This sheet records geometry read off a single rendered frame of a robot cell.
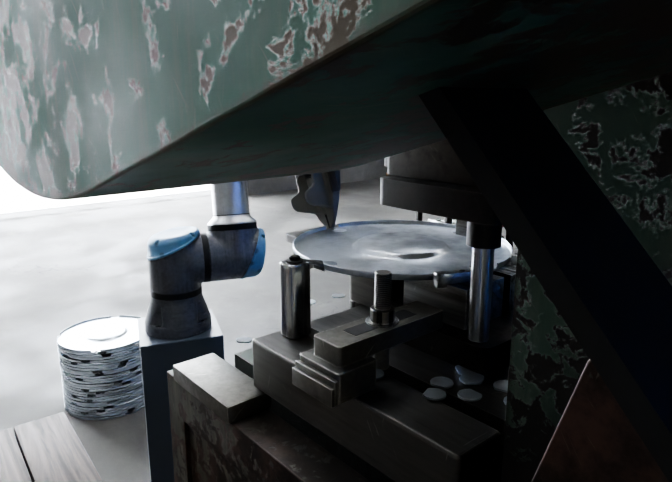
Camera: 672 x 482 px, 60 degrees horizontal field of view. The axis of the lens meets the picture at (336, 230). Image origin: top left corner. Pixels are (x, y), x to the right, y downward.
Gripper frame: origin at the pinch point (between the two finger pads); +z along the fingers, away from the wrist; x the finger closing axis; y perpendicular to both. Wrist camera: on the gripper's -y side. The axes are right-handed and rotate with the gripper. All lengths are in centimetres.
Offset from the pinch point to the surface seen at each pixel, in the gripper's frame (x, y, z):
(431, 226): 8.5, -11.7, 5.4
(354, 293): 6.7, 6.0, 11.7
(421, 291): 21.3, 9.1, 13.5
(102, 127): 43, 49, 1
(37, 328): -211, -6, -11
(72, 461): -49, 31, 26
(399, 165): 23.7, 8.9, -0.9
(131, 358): -119, -9, 13
